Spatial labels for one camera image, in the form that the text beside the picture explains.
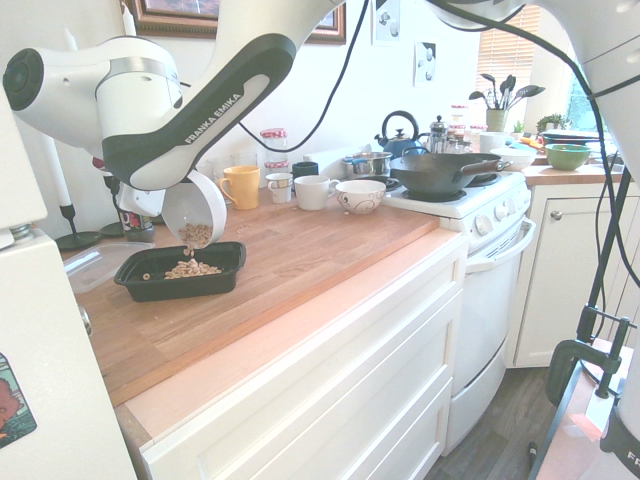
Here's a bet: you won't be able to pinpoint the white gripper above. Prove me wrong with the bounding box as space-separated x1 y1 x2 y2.
115 180 167 219

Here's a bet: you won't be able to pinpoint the plain white bowl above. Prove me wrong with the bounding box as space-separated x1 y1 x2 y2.
160 171 229 250

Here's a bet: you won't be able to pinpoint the tan cereal rings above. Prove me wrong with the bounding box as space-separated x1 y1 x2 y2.
141 223 225 281

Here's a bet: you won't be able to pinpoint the black lidded spice jar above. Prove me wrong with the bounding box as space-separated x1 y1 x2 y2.
118 209 156 242

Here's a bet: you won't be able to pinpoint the clear plastic lid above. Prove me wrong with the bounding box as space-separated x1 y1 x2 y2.
62 241 156 295

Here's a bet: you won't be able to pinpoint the black plastic food container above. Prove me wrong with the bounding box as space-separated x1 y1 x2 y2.
113 241 248 303

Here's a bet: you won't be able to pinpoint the yellow mug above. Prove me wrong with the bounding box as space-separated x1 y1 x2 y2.
219 165 262 211

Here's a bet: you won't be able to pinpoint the small white striped mug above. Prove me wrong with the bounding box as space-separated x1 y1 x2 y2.
265 172 294 204

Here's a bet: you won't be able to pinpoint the tall red checkered lid jar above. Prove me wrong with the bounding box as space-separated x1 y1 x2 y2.
259 128 289 162

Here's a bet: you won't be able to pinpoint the large white mug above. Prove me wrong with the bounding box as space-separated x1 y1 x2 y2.
293 174 341 212

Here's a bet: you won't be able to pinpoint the white refrigerator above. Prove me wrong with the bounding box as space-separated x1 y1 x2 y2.
0 79 139 480

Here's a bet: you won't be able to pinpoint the white bowl with swirl pattern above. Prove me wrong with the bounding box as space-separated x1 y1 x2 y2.
334 179 388 216

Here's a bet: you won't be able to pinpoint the stainless steel pot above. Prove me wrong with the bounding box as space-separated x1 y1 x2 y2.
342 151 395 180

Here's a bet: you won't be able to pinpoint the colourful fridge sticker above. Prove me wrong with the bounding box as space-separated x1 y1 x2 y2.
0 352 39 449

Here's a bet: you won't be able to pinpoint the white drawer cabinet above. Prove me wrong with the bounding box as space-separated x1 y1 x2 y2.
139 234 469 480

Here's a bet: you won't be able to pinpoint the blue kettle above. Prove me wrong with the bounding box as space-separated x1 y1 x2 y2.
375 110 426 157

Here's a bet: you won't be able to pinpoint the black wok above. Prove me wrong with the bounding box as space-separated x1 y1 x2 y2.
389 152 512 197

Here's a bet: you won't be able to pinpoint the glass french press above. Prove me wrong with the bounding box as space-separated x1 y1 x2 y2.
428 114 451 155

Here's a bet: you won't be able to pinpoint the white round canister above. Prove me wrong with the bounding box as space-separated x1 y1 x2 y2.
478 131 511 154

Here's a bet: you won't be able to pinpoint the white stove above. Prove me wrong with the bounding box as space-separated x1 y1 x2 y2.
382 167 537 456

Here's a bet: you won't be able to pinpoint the pale green utensil crock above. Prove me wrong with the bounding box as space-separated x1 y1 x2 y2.
485 108 510 133

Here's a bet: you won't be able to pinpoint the wide white serving bowl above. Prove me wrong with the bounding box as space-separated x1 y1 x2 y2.
489 146 539 172

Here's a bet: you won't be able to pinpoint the wooden window blind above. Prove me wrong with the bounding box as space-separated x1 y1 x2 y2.
477 4 541 101

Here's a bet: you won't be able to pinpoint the green potted plant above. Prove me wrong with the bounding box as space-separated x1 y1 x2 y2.
535 113 572 135

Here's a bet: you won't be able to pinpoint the white cabinet with knob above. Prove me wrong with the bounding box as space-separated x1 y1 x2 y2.
512 164 640 371

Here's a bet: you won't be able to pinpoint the green bowl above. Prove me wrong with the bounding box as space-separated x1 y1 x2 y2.
544 143 593 171

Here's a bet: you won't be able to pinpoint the dark plate stack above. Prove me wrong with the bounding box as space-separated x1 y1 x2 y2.
539 129 601 146

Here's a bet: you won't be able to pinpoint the black metal C-clamp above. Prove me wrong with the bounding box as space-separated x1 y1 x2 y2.
544 304 634 406

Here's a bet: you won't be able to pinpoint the black stand pole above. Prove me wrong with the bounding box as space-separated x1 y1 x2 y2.
582 169 631 321

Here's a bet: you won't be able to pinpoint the wooden robot mounting table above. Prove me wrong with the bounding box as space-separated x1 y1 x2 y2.
527 344 640 480

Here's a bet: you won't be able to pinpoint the framed picture, brown frame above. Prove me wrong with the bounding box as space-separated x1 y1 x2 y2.
119 0 347 45

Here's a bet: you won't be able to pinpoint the white wall poster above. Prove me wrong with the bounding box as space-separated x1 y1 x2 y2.
370 0 401 47
413 41 437 87

